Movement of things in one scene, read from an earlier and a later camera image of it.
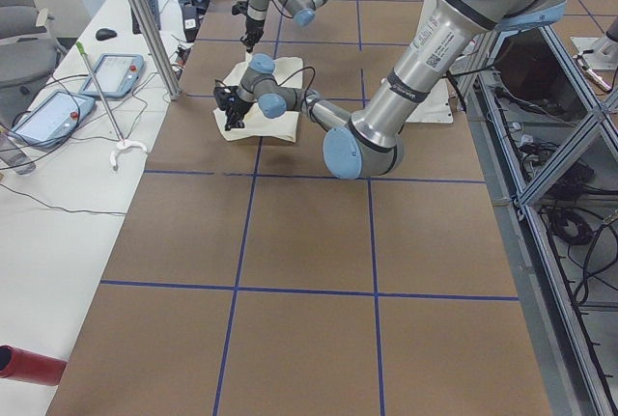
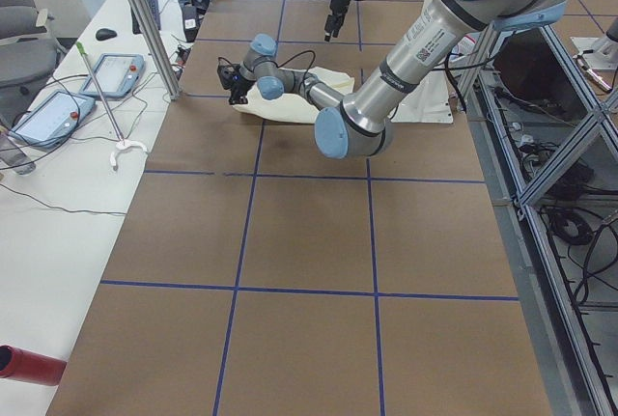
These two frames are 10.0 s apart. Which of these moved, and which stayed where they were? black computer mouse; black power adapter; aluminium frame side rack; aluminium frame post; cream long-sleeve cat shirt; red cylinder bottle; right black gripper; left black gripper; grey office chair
Moved: right black gripper; cream long-sleeve cat shirt; left black gripper
Stayed: red cylinder bottle; aluminium frame side rack; grey office chair; black power adapter; aluminium frame post; black computer mouse
